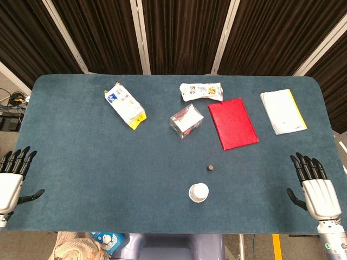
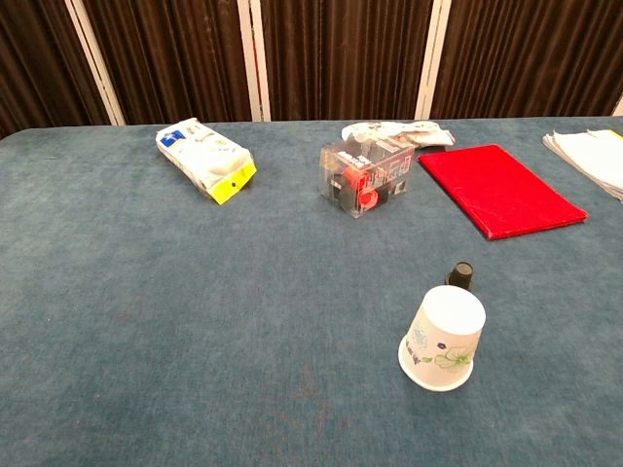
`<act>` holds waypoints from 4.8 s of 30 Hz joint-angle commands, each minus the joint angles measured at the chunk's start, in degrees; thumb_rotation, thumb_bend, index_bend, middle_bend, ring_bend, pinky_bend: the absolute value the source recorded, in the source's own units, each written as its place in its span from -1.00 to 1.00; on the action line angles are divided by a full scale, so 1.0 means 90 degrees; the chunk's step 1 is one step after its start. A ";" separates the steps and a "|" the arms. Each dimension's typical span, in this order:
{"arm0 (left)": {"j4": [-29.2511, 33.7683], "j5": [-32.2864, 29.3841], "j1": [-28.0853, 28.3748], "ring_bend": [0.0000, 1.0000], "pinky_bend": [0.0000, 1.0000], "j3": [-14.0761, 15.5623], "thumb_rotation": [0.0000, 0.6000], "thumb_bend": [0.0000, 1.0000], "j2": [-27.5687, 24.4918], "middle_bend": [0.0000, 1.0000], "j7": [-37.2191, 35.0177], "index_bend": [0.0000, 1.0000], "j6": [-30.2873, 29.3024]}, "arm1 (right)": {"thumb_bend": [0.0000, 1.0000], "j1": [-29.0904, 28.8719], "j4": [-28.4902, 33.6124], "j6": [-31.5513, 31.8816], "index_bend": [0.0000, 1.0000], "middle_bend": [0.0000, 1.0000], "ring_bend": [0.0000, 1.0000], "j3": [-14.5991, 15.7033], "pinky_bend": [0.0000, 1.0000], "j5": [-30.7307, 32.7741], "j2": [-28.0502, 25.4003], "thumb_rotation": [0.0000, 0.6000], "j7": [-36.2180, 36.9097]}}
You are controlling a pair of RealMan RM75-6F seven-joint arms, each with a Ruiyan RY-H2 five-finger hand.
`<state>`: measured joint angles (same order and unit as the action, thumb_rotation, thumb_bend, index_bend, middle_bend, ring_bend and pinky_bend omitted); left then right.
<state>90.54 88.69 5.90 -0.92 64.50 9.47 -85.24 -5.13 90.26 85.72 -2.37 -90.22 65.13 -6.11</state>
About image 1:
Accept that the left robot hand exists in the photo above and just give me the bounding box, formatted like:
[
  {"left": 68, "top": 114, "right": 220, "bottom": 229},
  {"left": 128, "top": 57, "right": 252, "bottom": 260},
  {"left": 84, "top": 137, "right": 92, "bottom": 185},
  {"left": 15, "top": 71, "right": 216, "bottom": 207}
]
[{"left": 0, "top": 146, "right": 46, "bottom": 215}]

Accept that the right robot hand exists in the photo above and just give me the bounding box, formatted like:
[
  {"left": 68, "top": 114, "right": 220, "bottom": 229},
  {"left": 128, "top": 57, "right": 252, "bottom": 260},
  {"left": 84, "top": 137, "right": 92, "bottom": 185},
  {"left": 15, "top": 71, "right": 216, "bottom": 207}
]
[{"left": 286, "top": 152, "right": 343, "bottom": 220}]

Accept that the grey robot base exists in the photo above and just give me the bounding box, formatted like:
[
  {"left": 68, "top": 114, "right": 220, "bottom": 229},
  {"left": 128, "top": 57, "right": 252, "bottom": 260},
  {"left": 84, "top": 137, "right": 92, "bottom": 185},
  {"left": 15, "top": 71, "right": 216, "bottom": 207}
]
[{"left": 111, "top": 233, "right": 227, "bottom": 260}]

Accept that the white paper cup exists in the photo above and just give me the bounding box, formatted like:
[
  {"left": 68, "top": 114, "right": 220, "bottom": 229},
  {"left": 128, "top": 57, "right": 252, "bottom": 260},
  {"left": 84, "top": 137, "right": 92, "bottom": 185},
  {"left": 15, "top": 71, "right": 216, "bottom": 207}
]
[{"left": 188, "top": 183, "right": 210, "bottom": 203}]

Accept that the yellow floor tape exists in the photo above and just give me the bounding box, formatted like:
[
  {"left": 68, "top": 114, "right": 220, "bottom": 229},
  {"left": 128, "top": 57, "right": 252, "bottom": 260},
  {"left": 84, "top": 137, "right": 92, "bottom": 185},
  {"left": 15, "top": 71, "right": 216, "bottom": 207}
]
[{"left": 272, "top": 233, "right": 283, "bottom": 260}]

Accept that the beige knitted cloth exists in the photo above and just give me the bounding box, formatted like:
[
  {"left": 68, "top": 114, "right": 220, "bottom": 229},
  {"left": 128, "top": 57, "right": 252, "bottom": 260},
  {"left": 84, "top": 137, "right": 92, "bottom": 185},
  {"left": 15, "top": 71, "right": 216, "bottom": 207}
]
[{"left": 48, "top": 231, "right": 109, "bottom": 260}]

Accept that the white booklet with yellow edge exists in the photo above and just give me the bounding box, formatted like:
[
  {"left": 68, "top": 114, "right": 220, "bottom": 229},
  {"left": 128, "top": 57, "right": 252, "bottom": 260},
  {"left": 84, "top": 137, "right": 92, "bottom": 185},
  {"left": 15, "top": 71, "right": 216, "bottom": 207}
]
[{"left": 260, "top": 88, "right": 309, "bottom": 135}]

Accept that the blue and white package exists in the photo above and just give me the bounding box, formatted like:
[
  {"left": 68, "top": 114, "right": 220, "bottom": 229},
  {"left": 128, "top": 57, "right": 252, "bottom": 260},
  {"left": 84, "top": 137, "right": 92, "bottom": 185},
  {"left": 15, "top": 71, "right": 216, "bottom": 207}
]
[{"left": 91, "top": 232, "right": 125, "bottom": 255}]

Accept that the red book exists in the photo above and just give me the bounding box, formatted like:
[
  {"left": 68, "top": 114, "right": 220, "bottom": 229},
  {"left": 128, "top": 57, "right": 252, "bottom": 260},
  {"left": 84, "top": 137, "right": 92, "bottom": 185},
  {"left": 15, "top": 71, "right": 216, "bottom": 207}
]
[{"left": 208, "top": 97, "right": 260, "bottom": 151}]

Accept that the white and yellow snack bag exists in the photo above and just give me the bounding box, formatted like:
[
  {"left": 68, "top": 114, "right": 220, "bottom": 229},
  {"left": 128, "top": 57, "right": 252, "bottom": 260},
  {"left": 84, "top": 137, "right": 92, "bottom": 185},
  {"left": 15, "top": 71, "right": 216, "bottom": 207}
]
[{"left": 104, "top": 82, "right": 147, "bottom": 131}]

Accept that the blue table mat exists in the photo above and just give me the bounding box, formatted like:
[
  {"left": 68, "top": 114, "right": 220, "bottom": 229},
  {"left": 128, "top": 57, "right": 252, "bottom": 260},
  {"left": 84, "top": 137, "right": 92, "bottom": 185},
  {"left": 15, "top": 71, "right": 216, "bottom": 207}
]
[{"left": 5, "top": 73, "right": 343, "bottom": 235}]

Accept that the clear plastic box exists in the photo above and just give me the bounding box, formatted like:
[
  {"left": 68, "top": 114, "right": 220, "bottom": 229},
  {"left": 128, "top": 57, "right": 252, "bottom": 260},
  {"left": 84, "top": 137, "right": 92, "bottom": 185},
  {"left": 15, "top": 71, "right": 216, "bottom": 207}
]
[{"left": 169, "top": 103, "right": 204, "bottom": 139}]

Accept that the crumpled white snack wrapper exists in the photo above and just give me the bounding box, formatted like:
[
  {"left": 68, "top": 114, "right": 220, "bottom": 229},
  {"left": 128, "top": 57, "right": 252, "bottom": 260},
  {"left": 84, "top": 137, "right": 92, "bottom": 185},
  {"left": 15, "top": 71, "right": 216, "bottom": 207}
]
[{"left": 179, "top": 82, "right": 224, "bottom": 102}]

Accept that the dark brown curtain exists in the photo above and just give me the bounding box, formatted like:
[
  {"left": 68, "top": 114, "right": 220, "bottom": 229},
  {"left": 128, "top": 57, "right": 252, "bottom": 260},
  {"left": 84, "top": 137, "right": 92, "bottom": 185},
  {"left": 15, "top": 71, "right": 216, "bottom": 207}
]
[{"left": 0, "top": 0, "right": 347, "bottom": 133}]

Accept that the blue cable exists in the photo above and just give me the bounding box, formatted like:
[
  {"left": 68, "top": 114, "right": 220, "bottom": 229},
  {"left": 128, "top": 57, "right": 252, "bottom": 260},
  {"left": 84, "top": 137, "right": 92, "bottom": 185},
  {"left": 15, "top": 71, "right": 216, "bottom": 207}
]
[{"left": 249, "top": 233, "right": 257, "bottom": 260}]

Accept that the bundle of cables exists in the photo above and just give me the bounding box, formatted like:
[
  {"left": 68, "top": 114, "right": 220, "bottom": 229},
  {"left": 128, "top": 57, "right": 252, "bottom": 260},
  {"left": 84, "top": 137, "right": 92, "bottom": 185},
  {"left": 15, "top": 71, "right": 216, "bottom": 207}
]
[{"left": 0, "top": 88, "right": 31, "bottom": 114}]

